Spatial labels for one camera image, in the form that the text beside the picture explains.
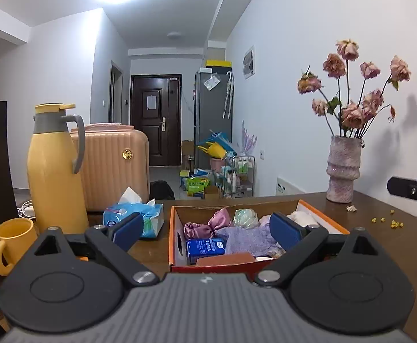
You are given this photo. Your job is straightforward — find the pink textured vase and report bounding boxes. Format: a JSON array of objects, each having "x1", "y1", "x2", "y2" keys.
[{"x1": 326, "y1": 136, "x2": 362, "y2": 204}]

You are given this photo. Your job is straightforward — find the yellow thermos jug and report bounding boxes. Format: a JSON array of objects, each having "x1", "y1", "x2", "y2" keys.
[{"x1": 27, "y1": 103, "x2": 89, "y2": 234}]

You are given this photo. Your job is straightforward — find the pink satin bow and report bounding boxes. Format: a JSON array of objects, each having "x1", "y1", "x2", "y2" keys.
[{"x1": 183, "y1": 208, "x2": 233, "y2": 240}]

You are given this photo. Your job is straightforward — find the yellow mug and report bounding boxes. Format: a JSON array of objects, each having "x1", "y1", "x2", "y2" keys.
[{"x1": 0, "y1": 218, "x2": 38, "y2": 276}]

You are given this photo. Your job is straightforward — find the purple knitted pouch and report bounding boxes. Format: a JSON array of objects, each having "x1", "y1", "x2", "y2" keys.
[{"x1": 215, "y1": 226, "x2": 285, "y2": 259}]

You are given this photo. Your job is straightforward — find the grey refrigerator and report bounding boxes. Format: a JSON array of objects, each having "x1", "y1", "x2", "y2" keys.
[{"x1": 193, "y1": 69, "x2": 234, "y2": 147}]

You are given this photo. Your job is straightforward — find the white alpaca plush toy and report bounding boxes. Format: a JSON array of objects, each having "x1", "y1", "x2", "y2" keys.
[{"x1": 288, "y1": 211, "x2": 319, "y2": 228}]

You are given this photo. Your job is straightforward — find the iridescent white pouch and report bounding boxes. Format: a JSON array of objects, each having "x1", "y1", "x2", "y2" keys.
[{"x1": 233, "y1": 208, "x2": 260, "y2": 229}]

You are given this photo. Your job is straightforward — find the dried pink roses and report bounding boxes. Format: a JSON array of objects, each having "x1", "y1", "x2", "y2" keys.
[{"x1": 297, "y1": 39, "x2": 412, "y2": 141}]

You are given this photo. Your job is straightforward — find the folded lilac towel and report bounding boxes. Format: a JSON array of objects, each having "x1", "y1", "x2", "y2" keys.
[{"x1": 259, "y1": 214, "x2": 271, "y2": 227}]

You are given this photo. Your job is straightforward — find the blue pocket tissue pack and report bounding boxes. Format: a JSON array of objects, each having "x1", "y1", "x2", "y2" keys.
[{"x1": 186, "y1": 238, "x2": 226, "y2": 264}]

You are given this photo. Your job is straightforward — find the yellow box on fridge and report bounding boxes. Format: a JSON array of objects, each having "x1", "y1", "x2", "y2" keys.
[{"x1": 205, "y1": 60, "x2": 232, "y2": 68}]

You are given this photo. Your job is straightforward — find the pink suitcase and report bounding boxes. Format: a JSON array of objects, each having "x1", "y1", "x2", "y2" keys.
[{"x1": 81, "y1": 123, "x2": 149, "y2": 212}]

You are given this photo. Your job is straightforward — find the wire storage cart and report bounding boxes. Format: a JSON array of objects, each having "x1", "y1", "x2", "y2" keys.
[{"x1": 222, "y1": 156, "x2": 256, "y2": 198}]

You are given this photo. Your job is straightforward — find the black bag on floor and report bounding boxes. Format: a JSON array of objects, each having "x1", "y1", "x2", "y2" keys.
[{"x1": 149, "y1": 180, "x2": 175, "y2": 201}]

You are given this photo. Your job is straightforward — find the dark brown door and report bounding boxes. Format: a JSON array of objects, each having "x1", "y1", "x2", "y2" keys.
[{"x1": 130, "y1": 74, "x2": 181, "y2": 166}]

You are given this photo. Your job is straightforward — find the orange cardboard box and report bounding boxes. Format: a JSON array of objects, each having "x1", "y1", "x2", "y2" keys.
[{"x1": 169, "y1": 199, "x2": 349, "y2": 276}]

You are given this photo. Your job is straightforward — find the green snack bag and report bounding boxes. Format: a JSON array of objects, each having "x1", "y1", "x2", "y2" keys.
[{"x1": 185, "y1": 177, "x2": 210, "y2": 197}]

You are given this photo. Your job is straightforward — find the brown sponge block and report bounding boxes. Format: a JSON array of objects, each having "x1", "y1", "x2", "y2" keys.
[{"x1": 196, "y1": 252, "x2": 256, "y2": 266}]

